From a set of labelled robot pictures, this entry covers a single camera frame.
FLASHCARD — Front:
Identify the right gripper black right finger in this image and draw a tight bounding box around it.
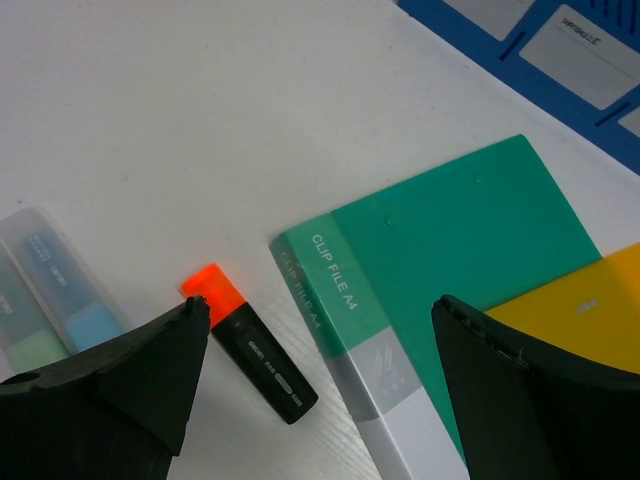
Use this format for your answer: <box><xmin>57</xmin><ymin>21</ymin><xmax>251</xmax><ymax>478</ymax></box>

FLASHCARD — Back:
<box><xmin>431</xmin><ymin>295</ymin><xmax>639</xmax><ymax>479</ymax></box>

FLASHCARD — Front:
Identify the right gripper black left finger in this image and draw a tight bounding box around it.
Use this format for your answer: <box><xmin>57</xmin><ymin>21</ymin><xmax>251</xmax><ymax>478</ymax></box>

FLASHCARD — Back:
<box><xmin>1</xmin><ymin>297</ymin><xmax>209</xmax><ymax>479</ymax></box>

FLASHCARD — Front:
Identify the blue pastel highlighter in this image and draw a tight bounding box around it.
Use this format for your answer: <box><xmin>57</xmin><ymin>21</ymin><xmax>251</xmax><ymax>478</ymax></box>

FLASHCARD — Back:
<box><xmin>1</xmin><ymin>208</ymin><xmax>127</xmax><ymax>354</ymax></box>

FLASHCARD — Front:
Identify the yellow translucent folder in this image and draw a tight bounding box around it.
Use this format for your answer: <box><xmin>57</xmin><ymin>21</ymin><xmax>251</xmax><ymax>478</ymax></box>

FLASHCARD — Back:
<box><xmin>486</xmin><ymin>244</ymin><xmax>639</xmax><ymax>373</ymax></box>

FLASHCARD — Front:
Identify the orange black highlighter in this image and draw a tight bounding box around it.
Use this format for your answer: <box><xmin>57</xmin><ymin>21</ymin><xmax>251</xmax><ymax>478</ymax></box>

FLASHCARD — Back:
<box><xmin>180</xmin><ymin>264</ymin><xmax>318</xmax><ymax>425</ymax></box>

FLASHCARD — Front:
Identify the blue file organizer rack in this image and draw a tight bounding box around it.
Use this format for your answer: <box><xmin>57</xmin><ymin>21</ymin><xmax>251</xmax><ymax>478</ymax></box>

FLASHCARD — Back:
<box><xmin>398</xmin><ymin>0</ymin><xmax>639</xmax><ymax>172</ymax></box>

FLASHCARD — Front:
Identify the green pastel highlighter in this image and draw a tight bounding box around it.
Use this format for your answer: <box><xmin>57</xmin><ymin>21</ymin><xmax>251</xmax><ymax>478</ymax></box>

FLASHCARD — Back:
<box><xmin>1</xmin><ymin>245</ymin><xmax>69</xmax><ymax>374</ymax></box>

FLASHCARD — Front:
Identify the green clip file folder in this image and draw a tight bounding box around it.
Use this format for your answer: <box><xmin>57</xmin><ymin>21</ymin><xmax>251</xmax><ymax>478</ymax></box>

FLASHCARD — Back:
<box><xmin>270</xmin><ymin>135</ymin><xmax>600</xmax><ymax>479</ymax></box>

